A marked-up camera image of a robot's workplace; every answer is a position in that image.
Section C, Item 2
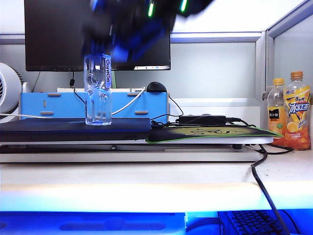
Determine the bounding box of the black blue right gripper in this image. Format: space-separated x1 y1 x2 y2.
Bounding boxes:
89 9 172 62

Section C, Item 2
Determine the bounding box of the clear mineral water bottle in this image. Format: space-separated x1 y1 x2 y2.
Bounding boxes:
84 53 112 126

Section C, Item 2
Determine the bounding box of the dark closed laptop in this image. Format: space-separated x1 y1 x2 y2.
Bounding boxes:
0 117 153 143

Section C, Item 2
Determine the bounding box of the small orange juice bottle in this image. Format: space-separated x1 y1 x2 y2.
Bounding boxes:
267 78 286 141

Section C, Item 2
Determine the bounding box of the large orange iced tea bottle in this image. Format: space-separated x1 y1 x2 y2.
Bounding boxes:
283 71 313 151

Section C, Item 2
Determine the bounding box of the black computer monitor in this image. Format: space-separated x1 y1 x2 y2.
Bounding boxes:
23 0 172 72

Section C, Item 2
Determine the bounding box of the black computer mouse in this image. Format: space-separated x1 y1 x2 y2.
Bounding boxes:
146 81 168 94

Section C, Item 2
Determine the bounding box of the blue desktop organizer box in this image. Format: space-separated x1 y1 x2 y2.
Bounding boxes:
20 91 170 123

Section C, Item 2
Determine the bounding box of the white desk fan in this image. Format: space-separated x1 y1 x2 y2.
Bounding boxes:
0 62 23 123

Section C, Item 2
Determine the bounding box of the black power adapter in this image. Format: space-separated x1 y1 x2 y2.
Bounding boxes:
179 115 227 126

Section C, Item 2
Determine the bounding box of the black green snake mouse pad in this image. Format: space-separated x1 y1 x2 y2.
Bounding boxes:
146 125 282 144

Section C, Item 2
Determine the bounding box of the white desk riser platform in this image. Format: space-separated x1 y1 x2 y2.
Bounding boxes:
0 136 275 164

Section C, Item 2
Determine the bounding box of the black keyboard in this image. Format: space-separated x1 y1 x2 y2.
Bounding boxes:
225 210 294 235

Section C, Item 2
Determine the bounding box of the black monitor cable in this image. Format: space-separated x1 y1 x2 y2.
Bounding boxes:
69 71 87 105

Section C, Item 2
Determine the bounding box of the white cable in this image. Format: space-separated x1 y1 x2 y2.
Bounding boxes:
0 86 147 119

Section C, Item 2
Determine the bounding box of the thin black cable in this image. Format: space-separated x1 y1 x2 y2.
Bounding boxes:
150 94 295 155

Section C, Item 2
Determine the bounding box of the aluminium partition frame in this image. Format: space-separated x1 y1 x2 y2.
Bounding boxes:
0 0 313 103

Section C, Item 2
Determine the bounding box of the thick black cable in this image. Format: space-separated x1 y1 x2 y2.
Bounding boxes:
250 143 286 235

